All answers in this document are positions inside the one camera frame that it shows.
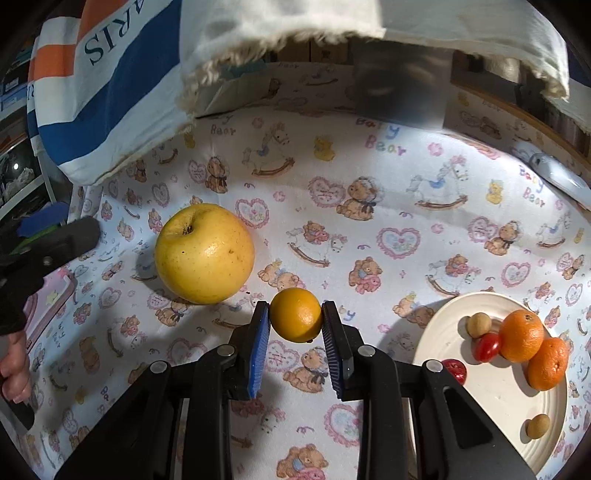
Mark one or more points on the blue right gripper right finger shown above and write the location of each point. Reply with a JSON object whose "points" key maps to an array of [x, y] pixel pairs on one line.
{"points": [[338, 349]]}

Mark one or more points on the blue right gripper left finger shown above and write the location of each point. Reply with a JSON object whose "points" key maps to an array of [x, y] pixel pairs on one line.
{"points": [[258, 344]]}

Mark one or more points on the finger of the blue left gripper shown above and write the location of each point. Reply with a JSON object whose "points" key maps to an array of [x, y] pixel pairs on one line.
{"points": [[59, 247], [49, 216]]}

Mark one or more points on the small yellow-orange kumquat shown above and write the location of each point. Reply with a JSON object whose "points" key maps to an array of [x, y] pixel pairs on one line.
{"points": [[296, 315]]}

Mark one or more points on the small red cherry tomato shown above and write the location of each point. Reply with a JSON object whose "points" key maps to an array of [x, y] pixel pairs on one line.
{"points": [[457, 369]]}

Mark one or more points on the brown longan fruit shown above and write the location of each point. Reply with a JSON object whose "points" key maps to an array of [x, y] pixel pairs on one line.
{"points": [[478, 325], [538, 426]]}

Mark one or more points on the orange mandarin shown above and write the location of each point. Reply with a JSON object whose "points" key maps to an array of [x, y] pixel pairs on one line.
{"points": [[547, 368], [522, 334]]}

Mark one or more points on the left human hand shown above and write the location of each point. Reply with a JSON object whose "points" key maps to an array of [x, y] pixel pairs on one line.
{"points": [[15, 369]]}

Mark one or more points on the white storage shelf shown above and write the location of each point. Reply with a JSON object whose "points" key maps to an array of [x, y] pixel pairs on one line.
{"points": [[29, 182]]}

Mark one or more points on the pink book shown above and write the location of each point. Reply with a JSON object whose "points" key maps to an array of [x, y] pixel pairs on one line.
{"points": [[42, 306]]}

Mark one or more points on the large yellow apple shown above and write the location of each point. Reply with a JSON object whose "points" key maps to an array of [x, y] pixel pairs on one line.
{"points": [[204, 254]]}

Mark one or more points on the baby bear printed sheet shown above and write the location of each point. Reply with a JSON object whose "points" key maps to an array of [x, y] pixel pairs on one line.
{"points": [[387, 221]]}

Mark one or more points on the striped Paris fabric cloth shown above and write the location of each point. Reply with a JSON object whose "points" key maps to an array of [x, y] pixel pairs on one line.
{"points": [[108, 80]]}

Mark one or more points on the cream ceramic plate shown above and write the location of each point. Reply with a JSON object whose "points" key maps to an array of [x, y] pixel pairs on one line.
{"points": [[500, 387]]}

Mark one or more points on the white plastic device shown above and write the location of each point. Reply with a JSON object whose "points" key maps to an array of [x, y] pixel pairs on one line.
{"points": [[554, 172]]}

